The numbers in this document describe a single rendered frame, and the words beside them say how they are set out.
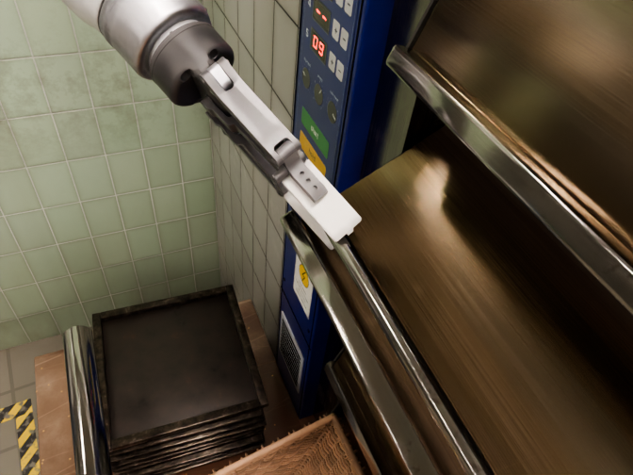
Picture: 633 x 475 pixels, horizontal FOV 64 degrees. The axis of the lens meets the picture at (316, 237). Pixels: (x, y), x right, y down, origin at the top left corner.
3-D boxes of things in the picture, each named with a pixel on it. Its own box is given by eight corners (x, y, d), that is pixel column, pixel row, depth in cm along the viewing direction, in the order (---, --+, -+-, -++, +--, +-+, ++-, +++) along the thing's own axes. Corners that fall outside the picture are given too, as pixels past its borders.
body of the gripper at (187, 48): (201, -2, 44) (271, 75, 43) (217, 48, 52) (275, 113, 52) (133, 51, 43) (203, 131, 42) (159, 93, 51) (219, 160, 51)
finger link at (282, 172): (236, 82, 47) (232, 72, 46) (314, 156, 43) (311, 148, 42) (203, 107, 47) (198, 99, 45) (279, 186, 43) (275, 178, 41)
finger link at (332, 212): (307, 160, 44) (307, 157, 43) (361, 220, 43) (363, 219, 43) (281, 182, 44) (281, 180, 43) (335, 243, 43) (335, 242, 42)
